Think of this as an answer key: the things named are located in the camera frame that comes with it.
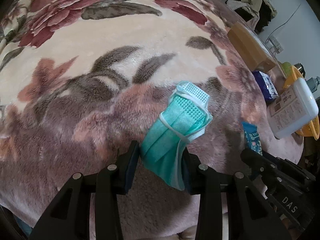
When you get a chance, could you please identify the pile of clothes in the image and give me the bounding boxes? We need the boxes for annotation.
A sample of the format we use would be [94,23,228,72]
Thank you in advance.
[225,0,277,34]

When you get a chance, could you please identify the floral fleece blanket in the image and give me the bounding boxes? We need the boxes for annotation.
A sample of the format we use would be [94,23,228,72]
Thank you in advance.
[1,0,303,226]

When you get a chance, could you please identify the teal surgical face mask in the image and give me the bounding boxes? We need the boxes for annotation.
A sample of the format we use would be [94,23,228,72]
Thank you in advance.
[141,81,213,191]

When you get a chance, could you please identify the green mesh food cover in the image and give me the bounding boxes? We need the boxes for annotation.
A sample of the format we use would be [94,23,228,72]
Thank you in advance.
[280,62,292,77]

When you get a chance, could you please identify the brown cardboard box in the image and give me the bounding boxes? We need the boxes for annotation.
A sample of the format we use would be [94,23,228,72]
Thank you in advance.
[227,22,278,73]

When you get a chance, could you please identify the small blue sachet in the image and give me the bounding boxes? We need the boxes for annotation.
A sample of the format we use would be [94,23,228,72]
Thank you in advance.
[242,121,263,155]

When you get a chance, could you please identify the dark blue tissue pack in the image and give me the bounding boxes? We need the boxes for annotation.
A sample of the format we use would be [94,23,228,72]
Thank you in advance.
[252,70,278,102]

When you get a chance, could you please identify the steel electric kettle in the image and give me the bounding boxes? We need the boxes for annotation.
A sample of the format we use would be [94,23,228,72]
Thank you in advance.
[295,63,305,76]

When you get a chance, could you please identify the white plastic bottle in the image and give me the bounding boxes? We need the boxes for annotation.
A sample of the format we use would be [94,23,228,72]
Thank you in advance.
[267,77,318,139]

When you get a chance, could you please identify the grey green thermos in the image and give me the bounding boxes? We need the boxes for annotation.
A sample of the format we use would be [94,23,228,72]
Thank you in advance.
[306,76,320,93]

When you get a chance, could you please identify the white power strip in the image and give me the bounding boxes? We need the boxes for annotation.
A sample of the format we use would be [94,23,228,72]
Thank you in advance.
[265,35,284,54]

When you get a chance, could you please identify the orange plastic basket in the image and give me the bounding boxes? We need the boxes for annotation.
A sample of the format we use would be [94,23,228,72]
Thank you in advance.
[281,66,319,140]

